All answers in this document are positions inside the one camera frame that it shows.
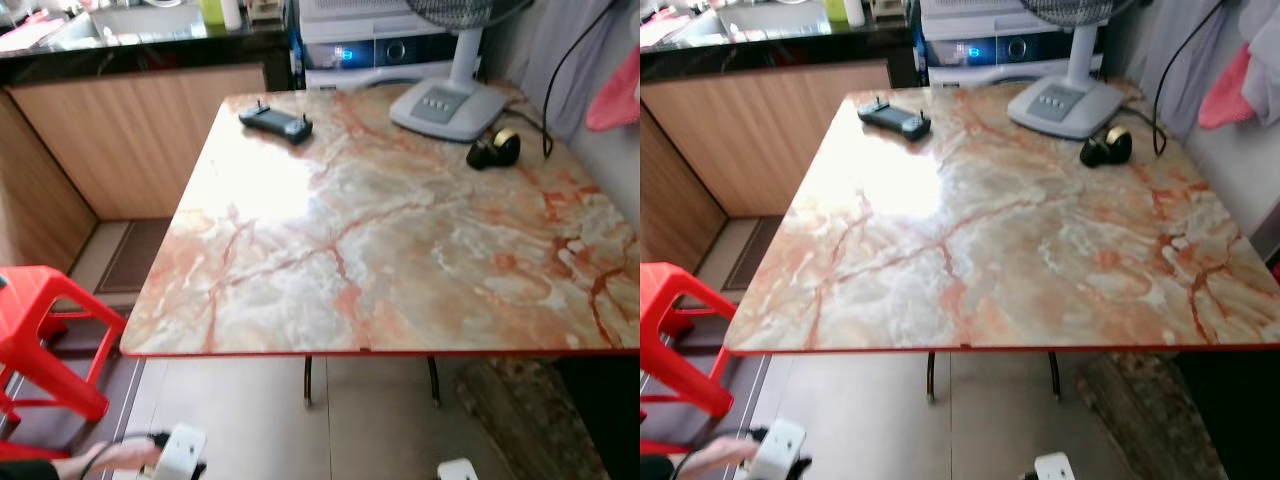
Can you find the steel kitchen sink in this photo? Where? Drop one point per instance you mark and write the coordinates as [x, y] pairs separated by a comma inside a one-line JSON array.
[[130, 22], [750, 20]]

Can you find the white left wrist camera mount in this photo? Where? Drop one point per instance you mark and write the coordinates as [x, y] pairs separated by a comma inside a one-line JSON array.
[[780, 445], [182, 450]]

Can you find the wooden kitchen cabinet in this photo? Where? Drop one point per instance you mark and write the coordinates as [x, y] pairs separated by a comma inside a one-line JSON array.
[[790, 130], [140, 140]]

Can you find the black metal table leg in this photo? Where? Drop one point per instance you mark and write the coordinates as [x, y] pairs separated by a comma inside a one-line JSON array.
[[1054, 376], [308, 380], [434, 380], [930, 378]]

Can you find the white grey desk fan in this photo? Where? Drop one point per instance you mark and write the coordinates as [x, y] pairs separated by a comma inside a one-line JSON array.
[[1062, 103], [450, 105]]

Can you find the person's bare hand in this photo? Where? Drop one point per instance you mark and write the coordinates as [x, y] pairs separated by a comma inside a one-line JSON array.
[[110, 458], [725, 458]]

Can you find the grey curtain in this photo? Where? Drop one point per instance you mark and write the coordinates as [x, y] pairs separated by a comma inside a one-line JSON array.
[[1190, 60], [580, 50]]

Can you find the brown patterned rug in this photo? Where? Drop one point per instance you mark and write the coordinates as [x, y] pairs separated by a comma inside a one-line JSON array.
[[1150, 420], [520, 420]]

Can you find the red plastic stool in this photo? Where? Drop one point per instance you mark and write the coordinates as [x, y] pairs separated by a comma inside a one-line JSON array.
[[40, 300], [665, 300]]

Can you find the brown ribbed floor mat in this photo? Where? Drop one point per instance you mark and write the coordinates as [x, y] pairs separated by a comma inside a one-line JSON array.
[[755, 253], [132, 257]]

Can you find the small brown box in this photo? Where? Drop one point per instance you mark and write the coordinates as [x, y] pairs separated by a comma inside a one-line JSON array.
[[264, 12]]

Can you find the black stone counter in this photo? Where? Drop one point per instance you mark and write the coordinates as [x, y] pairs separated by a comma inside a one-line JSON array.
[[770, 45], [150, 48]]

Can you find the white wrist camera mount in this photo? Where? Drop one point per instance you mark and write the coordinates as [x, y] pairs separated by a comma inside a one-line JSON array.
[[1054, 467], [780, 445], [457, 470], [182, 450]]

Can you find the pink red hanging cloth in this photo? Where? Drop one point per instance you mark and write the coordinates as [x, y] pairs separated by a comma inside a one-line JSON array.
[[1225, 95], [618, 100]]

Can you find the grey hanging garment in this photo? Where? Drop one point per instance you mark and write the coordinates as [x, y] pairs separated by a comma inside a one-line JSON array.
[[1262, 60]]

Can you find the green bottle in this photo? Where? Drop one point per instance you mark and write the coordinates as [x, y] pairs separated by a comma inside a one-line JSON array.
[[835, 9], [212, 10]]

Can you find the person's black sleeved forearm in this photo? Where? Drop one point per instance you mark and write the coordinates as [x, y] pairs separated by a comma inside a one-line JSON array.
[[655, 469], [22, 471]]

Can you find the black gold tape dispenser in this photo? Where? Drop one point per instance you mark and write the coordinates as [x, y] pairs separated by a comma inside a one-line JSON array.
[[1100, 152], [490, 155]]

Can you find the white bottle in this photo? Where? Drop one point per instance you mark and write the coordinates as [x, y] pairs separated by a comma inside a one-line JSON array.
[[232, 12], [854, 11]]

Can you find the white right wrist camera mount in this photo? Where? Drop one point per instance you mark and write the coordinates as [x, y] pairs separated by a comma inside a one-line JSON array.
[[1054, 467], [457, 470]]

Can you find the black handheld remote controller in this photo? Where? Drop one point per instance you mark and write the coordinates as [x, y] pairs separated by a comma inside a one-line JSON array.
[[278, 124], [895, 119]]

